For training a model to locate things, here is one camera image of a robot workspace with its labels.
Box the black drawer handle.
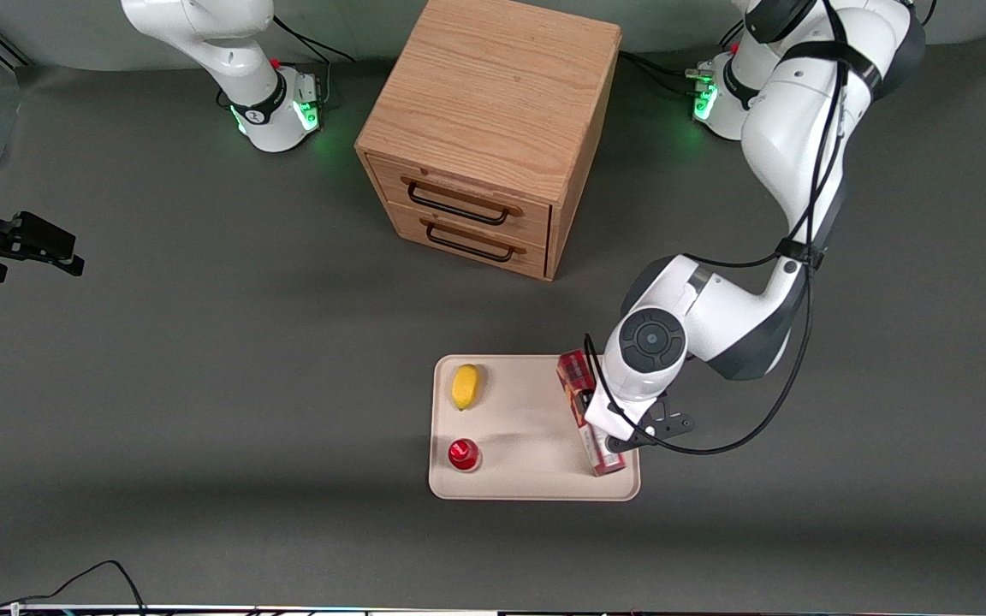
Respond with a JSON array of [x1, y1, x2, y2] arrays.
[[423, 218, 526, 264], [406, 175, 524, 228]]

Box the black left arm base cables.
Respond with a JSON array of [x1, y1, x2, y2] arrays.
[[619, 23, 746, 97]]

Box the black loose cable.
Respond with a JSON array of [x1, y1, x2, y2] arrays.
[[0, 560, 148, 616]]

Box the red cookie box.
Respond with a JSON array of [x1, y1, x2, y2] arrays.
[[556, 349, 628, 477]]

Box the yellow lemon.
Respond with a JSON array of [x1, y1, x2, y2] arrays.
[[451, 364, 481, 412]]

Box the beige plastic tray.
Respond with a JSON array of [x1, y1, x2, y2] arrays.
[[429, 354, 641, 502]]

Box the wooden drawer cabinet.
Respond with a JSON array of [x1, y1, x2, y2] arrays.
[[354, 0, 623, 282]]

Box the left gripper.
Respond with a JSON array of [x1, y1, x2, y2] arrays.
[[577, 387, 658, 443]]

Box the grey table mat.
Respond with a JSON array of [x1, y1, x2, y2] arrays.
[[0, 34, 986, 610]]

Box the aluminium frame rail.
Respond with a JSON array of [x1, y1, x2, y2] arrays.
[[0, 7, 33, 71]]

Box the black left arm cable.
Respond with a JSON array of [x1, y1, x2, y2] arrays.
[[583, 0, 855, 456]]

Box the black arm base cables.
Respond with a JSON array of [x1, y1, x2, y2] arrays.
[[619, 23, 746, 97], [273, 15, 357, 105]]

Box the black right arm base cables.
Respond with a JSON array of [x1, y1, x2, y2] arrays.
[[273, 15, 357, 105]]

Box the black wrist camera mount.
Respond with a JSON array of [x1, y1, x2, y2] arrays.
[[607, 389, 697, 454]]

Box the wooden drawer front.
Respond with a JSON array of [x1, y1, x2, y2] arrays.
[[366, 154, 554, 249], [386, 204, 549, 280]]

